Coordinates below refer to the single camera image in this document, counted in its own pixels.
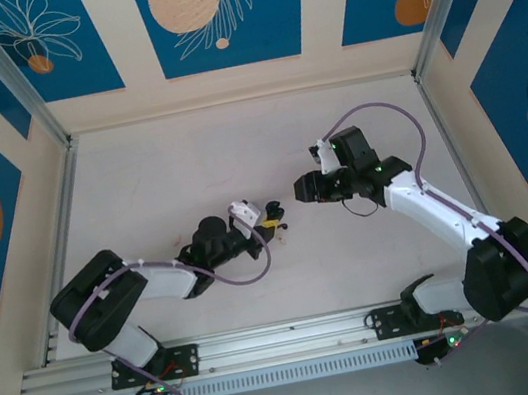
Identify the grey slotted cable duct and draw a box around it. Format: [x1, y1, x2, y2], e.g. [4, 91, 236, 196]
[86, 340, 420, 395]

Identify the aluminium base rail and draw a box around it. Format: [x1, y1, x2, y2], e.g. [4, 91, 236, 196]
[10, 278, 528, 395]

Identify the black earbud charging case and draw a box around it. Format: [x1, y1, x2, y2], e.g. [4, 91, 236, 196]
[262, 197, 289, 223]

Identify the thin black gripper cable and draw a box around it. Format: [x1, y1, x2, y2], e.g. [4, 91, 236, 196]
[341, 190, 383, 221]

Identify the aluminium side rail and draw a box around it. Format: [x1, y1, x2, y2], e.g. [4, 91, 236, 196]
[4, 134, 115, 368]
[411, 63, 503, 235]

